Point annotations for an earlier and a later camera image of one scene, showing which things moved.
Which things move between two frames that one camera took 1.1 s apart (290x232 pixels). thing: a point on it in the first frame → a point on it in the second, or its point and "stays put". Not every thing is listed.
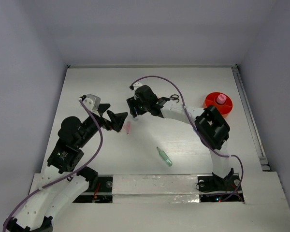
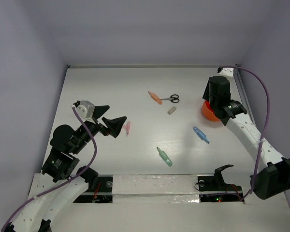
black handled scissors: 172,98 stays put
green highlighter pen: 165,157 stays put
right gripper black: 131,101 → 207,94
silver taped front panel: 155,188 stays put
